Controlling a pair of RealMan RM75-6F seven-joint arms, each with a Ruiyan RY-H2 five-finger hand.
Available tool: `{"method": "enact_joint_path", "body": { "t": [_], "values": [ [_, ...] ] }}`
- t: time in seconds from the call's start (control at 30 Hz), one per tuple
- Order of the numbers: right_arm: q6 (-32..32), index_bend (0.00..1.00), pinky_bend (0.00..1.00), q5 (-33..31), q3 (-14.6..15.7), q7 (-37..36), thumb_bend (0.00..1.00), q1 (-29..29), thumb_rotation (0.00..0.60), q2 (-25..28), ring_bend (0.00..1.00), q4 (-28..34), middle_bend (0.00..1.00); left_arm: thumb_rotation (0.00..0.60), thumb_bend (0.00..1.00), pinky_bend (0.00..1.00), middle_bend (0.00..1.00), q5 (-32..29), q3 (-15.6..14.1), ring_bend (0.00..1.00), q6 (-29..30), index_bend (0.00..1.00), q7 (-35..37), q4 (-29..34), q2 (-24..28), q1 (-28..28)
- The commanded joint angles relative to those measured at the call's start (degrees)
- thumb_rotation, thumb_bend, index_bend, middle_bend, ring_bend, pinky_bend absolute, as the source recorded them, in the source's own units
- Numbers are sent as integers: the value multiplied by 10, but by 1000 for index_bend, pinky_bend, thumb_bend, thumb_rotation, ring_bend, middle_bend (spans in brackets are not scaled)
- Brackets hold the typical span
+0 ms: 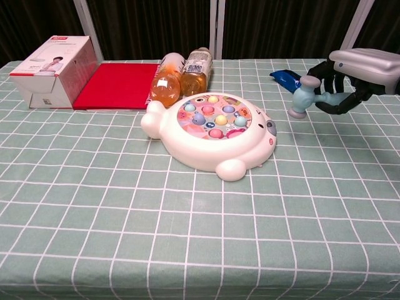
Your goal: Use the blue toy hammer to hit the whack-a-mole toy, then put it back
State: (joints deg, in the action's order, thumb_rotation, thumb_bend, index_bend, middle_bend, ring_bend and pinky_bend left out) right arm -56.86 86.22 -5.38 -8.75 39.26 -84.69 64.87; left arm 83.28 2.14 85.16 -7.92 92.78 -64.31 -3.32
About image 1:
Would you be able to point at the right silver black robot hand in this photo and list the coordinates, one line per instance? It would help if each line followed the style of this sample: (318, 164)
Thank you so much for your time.
(365, 65)

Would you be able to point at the light blue toy hammer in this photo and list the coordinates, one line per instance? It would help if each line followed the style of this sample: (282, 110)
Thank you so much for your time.
(300, 100)

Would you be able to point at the white whack-a-mole toy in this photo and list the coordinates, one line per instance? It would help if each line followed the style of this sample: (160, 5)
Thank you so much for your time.
(187, 150)

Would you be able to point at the dark brown curtain panel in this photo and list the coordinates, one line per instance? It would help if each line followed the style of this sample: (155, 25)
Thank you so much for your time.
(31, 25)
(387, 22)
(150, 28)
(281, 28)

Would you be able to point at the blue snack packet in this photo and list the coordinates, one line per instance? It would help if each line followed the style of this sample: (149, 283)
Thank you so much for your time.
(282, 78)

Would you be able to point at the tea bottle with white label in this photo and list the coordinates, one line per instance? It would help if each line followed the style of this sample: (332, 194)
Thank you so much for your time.
(193, 82)

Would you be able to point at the orange drink bottle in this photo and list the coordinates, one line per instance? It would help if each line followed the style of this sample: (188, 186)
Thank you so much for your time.
(165, 89)

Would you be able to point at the green checked tablecloth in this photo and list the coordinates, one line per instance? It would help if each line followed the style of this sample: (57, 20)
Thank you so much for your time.
(200, 234)

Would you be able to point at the red spiral notebook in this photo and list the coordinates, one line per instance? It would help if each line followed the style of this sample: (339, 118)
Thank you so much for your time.
(115, 86)

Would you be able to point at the white and red product box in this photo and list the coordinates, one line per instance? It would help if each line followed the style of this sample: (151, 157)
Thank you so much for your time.
(47, 78)

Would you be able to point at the grey partition frame post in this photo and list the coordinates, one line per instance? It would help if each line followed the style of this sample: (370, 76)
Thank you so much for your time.
(89, 34)
(217, 28)
(357, 25)

